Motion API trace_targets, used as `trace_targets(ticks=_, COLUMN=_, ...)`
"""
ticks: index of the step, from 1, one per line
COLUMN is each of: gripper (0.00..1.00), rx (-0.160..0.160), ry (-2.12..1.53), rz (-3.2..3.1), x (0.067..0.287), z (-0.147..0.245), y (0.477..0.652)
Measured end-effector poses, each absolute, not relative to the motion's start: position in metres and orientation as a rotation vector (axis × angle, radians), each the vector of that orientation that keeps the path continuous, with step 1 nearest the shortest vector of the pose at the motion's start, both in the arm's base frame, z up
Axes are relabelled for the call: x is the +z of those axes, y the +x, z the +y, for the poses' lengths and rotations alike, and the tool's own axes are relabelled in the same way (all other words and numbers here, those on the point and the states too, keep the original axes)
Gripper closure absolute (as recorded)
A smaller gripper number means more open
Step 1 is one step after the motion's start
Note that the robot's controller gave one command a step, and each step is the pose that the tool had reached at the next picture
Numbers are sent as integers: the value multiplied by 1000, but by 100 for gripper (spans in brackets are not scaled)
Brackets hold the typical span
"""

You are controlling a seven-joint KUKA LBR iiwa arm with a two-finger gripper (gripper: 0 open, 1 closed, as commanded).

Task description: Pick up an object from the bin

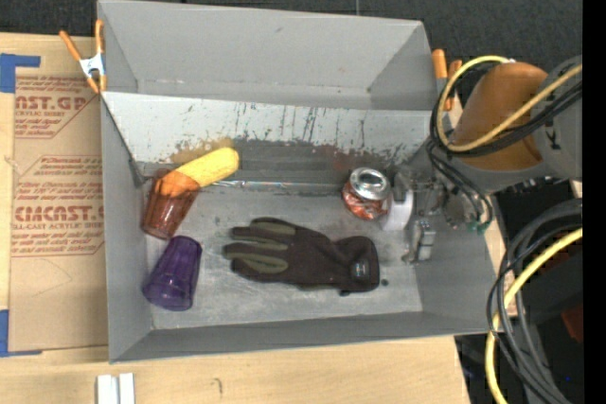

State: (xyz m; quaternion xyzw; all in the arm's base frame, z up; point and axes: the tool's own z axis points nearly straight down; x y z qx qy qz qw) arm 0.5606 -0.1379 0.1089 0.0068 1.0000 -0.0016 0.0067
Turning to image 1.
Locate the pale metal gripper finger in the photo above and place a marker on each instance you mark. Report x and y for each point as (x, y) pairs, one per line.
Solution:
(407, 183)
(423, 241)

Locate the crushed orange drink can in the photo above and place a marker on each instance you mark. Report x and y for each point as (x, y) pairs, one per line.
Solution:
(367, 196)

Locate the dark brown glove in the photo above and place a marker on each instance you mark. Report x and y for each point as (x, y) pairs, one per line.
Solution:
(312, 258)

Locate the grey metal bin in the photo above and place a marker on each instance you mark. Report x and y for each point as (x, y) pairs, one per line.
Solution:
(284, 61)

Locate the yellow toy corn cob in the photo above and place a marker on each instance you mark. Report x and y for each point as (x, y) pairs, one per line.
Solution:
(213, 165)

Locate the orange clear plastic cup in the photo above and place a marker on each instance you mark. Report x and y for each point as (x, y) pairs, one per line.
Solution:
(165, 210)

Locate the purple clear plastic cup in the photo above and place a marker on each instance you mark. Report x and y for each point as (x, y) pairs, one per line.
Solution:
(172, 274)

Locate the brown cardboard board red print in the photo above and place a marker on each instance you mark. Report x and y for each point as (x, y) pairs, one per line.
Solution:
(52, 274)

